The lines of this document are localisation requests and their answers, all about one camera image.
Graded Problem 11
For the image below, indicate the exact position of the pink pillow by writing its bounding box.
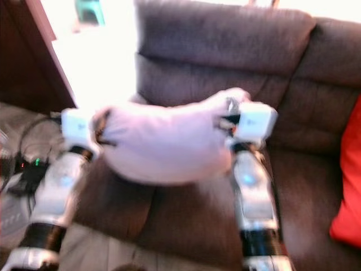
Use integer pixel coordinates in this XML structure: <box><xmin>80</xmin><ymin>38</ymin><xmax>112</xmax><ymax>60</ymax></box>
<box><xmin>95</xmin><ymin>87</ymin><xmax>252</xmax><ymax>186</ymax></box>

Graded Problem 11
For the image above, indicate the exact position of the brown fabric sofa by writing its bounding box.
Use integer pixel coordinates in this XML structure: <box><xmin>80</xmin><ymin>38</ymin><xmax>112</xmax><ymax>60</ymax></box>
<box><xmin>73</xmin><ymin>0</ymin><xmax>361</xmax><ymax>271</ymax></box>

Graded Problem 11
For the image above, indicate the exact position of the white flat device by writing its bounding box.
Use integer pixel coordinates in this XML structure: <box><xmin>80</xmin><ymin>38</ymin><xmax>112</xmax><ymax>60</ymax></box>
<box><xmin>0</xmin><ymin>194</ymin><xmax>30</xmax><ymax>239</ymax></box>

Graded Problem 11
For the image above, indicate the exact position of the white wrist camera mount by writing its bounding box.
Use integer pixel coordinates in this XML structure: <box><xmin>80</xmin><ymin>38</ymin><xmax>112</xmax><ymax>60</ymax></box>
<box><xmin>61</xmin><ymin>108</ymin><xmax>98</xmax><ymax>154</ymax></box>
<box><xmin>235</xmin><ymin>101</ymin><xmax>279</xmax><ymax>145</ymax></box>

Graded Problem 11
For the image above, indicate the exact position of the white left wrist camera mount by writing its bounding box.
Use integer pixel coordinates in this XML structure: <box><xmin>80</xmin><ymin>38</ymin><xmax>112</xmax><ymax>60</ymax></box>
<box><xmin>61</xmin><ymin>108</ymin><xmax>98</xmax><ymax>154</ymax></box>

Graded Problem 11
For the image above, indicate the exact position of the teal plastic stool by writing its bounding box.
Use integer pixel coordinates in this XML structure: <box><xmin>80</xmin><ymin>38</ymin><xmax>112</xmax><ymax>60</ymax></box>
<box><xmin>76</xmin><ymin>0</ymin><xmax>106</xmax><ymax>27</ymax></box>

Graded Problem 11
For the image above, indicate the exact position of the black floor cable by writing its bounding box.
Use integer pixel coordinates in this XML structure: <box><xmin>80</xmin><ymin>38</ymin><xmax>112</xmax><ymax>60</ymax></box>
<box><xmin>19</xmin><ymin>115</ymin><xmax>64</xmax><ymax>164</ymax></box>

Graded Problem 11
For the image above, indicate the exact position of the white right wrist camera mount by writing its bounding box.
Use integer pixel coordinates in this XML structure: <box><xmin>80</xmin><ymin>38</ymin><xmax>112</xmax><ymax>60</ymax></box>
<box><xmin>235</xmin><ymin>101</ymin><xmax>279</xmax><ymax>145</ymax></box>

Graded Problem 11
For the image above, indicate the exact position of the black power strip with lights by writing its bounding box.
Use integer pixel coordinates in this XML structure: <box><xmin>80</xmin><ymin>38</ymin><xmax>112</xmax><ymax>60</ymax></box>
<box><xmin>14</xmin><ymin>158</ymin><xmax>52</xmax><ymax>196</ymax></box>

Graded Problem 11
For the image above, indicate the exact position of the dark wooden cabinet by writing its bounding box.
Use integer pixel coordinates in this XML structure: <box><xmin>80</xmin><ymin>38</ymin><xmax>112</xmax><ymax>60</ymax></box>
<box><xmin>0</xmin><ymin>0</ymin><xmax>77</xmax><ymax>112</ymax></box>

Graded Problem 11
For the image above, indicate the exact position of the red pillow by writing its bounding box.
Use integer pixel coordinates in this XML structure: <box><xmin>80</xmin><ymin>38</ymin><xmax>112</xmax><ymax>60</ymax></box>
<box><xmin>329</xmin><ymin>110</ymin><xmax>361</xmax><ymax>250</ymax></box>

